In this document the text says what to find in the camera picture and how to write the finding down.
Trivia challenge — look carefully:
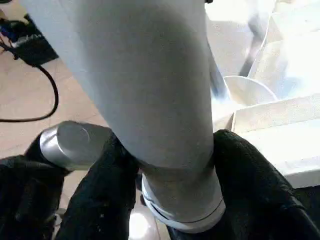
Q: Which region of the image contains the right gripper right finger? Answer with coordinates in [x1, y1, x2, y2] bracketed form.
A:
[212, 128, 320, 240]

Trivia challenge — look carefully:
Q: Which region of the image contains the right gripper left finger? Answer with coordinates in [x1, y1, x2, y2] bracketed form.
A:
[56, 131, 140, 240]

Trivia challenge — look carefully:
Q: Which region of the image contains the white plastic table top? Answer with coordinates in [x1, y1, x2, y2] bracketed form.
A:
[139, 0, 320, 235]

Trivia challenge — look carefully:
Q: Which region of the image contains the white plastic table leg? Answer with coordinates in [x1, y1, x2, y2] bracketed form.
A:
[19, 0, 227, 226]

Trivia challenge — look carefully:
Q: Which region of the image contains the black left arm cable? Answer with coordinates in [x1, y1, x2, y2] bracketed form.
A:
[0, 41, 60, 123]

